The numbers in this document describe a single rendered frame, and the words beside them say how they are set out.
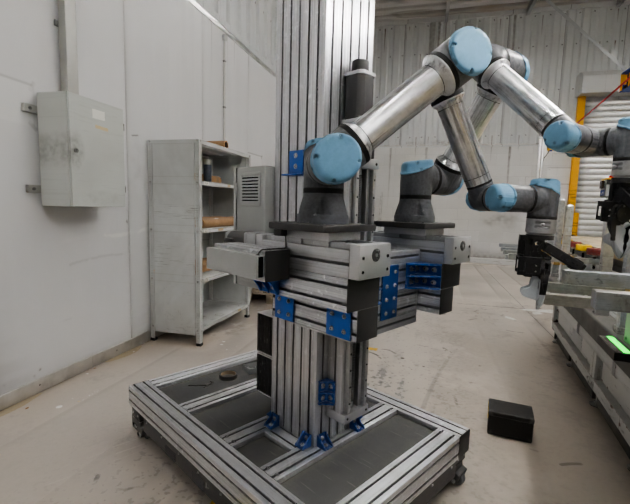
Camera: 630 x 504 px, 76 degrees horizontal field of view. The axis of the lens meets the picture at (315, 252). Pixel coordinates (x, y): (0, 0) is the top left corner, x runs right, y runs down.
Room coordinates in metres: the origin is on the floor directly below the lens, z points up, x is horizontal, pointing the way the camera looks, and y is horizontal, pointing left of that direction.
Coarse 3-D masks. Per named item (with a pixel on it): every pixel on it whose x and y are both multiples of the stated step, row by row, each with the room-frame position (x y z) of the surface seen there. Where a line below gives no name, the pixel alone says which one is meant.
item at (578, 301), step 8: (552, 296) 1.10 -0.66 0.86; (560, 296) 1.09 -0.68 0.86; (568, 296) 1.08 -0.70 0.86; (576, 296) 1.08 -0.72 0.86; (584, 296) 1.09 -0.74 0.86; (552, 304) 1.10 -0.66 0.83; (560, 304) 1.09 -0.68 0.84; (568, 304) 1.08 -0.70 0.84; (576, 304) 1.08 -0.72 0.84; (584, 304) 1.07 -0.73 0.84
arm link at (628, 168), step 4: (624, 160) 1.05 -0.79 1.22; (628, 160) 1.05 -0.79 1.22; (612, 164) 1.09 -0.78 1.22; (616, 164) 1.08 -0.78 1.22; (620, 164) 1.06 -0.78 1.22; (624, 164) 1.05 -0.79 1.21; (628, 164) 1.05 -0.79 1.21; (612, 168) 1.09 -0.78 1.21; (616, 168) 1.07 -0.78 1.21; (620, 168) 1.06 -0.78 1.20; (624, 168) 1.05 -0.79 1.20; (628, 168) 1.05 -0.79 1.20; (612, 172) 1.08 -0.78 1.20; (616, 172) 1.07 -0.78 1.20; (620, 172) 1.06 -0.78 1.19; (624, 172) 1.05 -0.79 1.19; (628, 172) 1.05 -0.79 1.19; (612, 176) 1.10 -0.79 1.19; (616, 176) 1.07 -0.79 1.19; (620, 176) 1.06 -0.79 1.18; (624, 176) 1.06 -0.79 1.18; (628, 176) 1.05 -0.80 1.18
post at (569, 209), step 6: (570, 204) 2.21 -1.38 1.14; (570, 210) 2.20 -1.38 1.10; (570, 216) 2.20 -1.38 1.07; (564, 222) 2.22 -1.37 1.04; (570, 222) 2.20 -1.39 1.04; (564, 228) 2.21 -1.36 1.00; (570, 228) 2.20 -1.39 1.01; (564, 234) 2.21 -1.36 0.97; (570, 234) 2.20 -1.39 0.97; (564, 240) 2.21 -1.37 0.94; (570, 240) 2.20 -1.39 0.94; (564, 246) 2.20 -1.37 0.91
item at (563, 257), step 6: (546, 246) 1.10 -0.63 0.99; (552, 246) 1.09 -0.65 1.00; (546, 252) 1.11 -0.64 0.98; (552, 252) 1.09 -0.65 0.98; (558, 252) 1.09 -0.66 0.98; (564, 252) 1.08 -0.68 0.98; (558, 258) 1.09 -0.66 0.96; (564, 258) 1.08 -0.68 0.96; (570, 258) 1.08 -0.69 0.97; (576, 258) 1.09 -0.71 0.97; (570, 264) 1.08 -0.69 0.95; (576, 264) 1.07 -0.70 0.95; (582, 264) 1.07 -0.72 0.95
